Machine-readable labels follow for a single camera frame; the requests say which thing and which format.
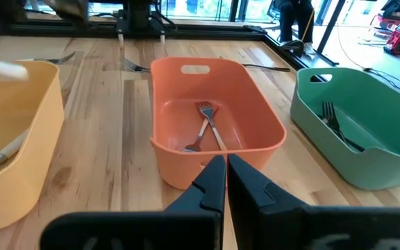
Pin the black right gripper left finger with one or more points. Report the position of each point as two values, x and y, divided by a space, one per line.
186 222

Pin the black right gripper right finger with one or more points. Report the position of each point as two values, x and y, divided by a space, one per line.
276 225

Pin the black fork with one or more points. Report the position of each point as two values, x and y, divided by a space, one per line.
329 112
321 119
269 67

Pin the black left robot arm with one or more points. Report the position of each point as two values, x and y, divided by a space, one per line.
139 14

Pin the orange plastic bin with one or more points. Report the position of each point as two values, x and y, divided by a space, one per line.
248 114

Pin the green plastic bin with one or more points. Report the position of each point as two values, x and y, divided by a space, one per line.
377 163

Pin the yellow plastic bin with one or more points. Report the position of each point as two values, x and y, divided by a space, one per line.
30 173

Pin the black table clamp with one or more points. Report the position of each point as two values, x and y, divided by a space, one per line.
292 48

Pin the person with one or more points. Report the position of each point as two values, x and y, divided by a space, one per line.
295 21

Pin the black aluminium table frame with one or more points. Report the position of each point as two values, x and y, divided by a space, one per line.
203 31

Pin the black stand post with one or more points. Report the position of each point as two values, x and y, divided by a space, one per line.
326 27

